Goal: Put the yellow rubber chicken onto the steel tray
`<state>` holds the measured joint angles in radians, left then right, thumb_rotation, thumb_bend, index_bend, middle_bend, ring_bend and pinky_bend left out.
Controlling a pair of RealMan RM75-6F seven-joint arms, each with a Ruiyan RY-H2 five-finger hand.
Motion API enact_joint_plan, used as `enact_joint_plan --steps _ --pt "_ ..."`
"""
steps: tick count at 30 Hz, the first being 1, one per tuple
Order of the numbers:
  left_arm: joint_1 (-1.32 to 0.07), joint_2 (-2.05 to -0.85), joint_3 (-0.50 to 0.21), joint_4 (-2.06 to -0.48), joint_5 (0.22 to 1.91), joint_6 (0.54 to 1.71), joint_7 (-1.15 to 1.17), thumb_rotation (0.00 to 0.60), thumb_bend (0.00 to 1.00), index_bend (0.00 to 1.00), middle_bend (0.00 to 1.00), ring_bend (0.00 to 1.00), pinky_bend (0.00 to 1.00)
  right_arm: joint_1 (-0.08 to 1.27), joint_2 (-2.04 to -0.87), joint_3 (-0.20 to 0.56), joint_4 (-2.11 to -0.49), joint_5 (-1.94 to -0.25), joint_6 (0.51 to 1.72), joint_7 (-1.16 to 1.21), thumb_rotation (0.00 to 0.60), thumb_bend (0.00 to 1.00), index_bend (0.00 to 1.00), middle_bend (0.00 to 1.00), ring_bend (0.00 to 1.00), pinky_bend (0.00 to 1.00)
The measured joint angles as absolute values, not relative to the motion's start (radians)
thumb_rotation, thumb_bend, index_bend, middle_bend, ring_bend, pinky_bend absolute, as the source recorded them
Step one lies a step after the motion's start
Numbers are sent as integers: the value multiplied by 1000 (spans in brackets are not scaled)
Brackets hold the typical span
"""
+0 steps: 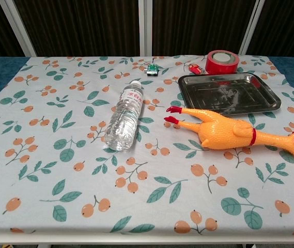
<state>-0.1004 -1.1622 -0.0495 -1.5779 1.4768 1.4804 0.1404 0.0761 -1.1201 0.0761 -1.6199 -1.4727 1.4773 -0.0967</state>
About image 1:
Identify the orange rubber chicken toy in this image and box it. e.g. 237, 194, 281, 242
163, 105, 294, 161

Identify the rectangular stainless steel tray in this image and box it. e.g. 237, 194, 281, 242
177, 72, 282, 116

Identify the clear plastic water bottle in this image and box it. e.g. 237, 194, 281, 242
104, 80, 145, 152

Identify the small green toy car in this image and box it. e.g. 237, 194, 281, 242
146, 58, 160, 77

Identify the small red toy car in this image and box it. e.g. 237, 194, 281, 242
188, 63, 206, 75

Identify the red tape roll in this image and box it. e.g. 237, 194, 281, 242
205, 50, 240, 75

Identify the floral leaf print tablecloth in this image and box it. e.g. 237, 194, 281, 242
0, 55, 294, 237

